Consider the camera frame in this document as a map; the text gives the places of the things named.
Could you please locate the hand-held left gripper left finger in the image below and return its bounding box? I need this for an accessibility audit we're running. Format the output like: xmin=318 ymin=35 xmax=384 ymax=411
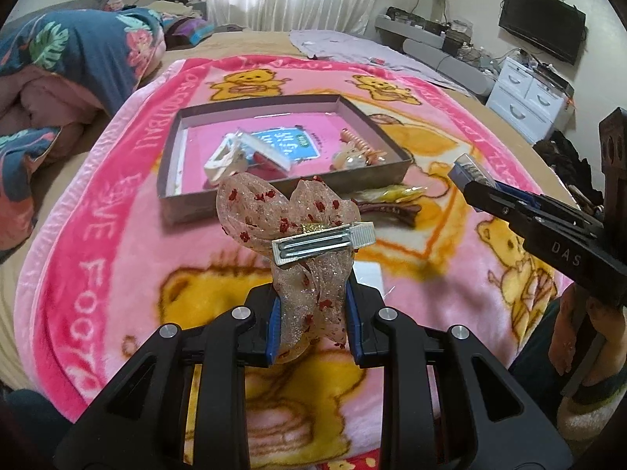
xmin=54 ymin=286 xmax=282 ymax=470

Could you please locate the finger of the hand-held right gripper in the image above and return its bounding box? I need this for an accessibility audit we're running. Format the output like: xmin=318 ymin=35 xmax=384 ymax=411
xmin=495 ymin=181 xmax=603 ymax=228
xmin=463 ymin=180 xmax=540 ymax=236

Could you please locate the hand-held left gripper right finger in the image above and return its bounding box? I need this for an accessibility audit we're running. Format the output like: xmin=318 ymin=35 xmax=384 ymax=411
xmin=345 ymin=284 xmax=574 ymax=470

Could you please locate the mesh bow hair clip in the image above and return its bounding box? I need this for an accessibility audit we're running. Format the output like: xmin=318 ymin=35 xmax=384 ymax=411
xmin=216 ymin=172 xmax=378 ymax=365

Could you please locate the shallow grey cardboard box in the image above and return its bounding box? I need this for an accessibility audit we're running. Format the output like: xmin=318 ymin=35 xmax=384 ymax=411
xmin=156 ymin=93 xmax=413 ymax=226

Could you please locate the peach spiral hair tie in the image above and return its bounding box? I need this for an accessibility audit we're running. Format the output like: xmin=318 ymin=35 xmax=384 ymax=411
xmin=340 ymin=127 xmax=388 ymax=165

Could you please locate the pearl claw hair clip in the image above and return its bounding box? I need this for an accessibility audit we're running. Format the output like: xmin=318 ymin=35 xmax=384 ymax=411
xmin=332 ymin=149 xmax=370 ymax=173

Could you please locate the white earring card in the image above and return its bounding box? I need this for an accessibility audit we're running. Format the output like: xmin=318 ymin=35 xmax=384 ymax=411
xmin=240 ymin=130 xmax=292 ymax=170

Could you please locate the cream claw hair clip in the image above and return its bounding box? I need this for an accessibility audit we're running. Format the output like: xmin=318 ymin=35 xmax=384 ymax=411
xmin=203 ymin=130 xmax=256 ymax=187

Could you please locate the person's right hand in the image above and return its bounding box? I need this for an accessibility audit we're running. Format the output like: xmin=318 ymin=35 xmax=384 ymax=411
xmin=553 ymin=286 xmax=627 ymax=387

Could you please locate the dark clothing pile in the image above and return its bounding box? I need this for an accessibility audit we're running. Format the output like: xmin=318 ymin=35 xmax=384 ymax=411
xmin=534 ymin=130 xmax=608 ymax=206

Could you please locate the small white card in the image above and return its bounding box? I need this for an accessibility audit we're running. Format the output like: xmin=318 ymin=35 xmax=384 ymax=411
xmin=352 ymin=260 xmax=384 ymax=289

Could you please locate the brown banana hair clip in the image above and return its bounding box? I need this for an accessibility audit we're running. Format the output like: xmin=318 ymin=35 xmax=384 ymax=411
xmin=350 ymin=196 xmax=422 ymax=228

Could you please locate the yellow hair clip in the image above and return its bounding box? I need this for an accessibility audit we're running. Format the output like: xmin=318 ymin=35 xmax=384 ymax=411
xmin=357 ymin=183 xmax=429 ymax=204

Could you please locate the white drawer cabinet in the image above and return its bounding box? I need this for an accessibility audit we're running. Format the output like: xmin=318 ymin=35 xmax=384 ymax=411
xmin=485 ymin=54 xmax=574 ymax=145

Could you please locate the red floral cloth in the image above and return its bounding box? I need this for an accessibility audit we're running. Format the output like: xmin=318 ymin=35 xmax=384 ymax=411
xmin=328 ymin=450 xmax=393 ymax=470

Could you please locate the pink bear printed blanket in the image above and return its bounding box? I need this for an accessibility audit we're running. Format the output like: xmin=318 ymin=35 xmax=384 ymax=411
xmin=14 ymin=54 xmax=579 ymax=470

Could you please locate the black flat television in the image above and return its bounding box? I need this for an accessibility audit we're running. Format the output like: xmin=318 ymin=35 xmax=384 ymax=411
xmin=498 ymin=0 xmax=587 ymax=65

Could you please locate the lilac bed sheet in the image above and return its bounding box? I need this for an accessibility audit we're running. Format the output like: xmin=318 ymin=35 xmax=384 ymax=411
xmin=289 ymin=28 xmax=471 ymax=94

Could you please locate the bed with tan sheet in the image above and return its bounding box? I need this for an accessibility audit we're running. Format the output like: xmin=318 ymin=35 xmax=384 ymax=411
xmin=0 ymin=27 xmax=579 ymax=392

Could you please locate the pile of clothes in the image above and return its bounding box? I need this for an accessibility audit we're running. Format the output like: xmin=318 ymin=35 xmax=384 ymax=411
xmin=103 ymin=0 xmax=211 ymax=50

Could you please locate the blue floral quilt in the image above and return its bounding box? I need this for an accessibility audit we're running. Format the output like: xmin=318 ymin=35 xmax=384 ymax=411
xmin=0 ymin=7 xmax=167 ymax=250

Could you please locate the grey padded headboard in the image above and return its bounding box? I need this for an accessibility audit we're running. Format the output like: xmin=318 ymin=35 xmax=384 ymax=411
xmin=0 ymin=0 xmax=106 ymax=27

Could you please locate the dark wooden post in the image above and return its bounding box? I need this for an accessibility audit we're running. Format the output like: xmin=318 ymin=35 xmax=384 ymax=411
xmin=598 ymin=107 xmax=627 ymax=255

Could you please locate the grey wall console shelf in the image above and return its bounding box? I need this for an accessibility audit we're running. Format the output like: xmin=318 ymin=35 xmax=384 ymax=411
xmin=375 ymin=7 xmax=495 ymax=99

